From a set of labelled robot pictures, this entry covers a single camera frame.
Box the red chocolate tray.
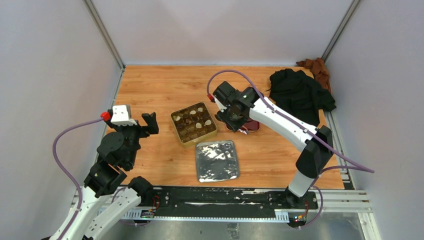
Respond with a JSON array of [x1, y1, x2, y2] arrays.
[[237, 118, 260, 133]]

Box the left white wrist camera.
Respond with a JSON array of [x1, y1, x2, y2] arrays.
[[100, 104, 138, 126]]

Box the silver tin lid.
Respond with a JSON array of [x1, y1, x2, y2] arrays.
[[194, 140, 240, 183]]

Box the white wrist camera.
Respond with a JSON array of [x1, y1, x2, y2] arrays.
[[100, 104, 138, 126], [212, 81, 240, 112]]

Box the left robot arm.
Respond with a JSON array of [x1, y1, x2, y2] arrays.
[[49, 107, 160, 240]]

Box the gold chocolate tin box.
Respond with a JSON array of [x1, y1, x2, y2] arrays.
[[170, 102, 218, 148]]

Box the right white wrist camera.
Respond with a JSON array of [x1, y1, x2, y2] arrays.
[[212, 81, 240, 112]]

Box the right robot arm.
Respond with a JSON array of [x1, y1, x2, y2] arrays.
[[212, 82, 333, 209]]

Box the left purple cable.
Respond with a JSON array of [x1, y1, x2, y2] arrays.
[[51, 118, 110, 240]]

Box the metal tongs black tips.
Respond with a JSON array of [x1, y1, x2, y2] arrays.
[[238, 126, 249, 135]]

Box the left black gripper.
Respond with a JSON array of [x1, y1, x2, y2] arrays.
[[105, 111, 159, 167]]

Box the brown cloth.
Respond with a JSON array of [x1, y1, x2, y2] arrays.
[[296, 57, 332, 93]]

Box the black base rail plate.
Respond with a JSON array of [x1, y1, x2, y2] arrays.
[[138, 186, 320, 221]]

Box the black cloth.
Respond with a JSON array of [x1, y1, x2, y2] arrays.
[[268, 69, 336, 126]]

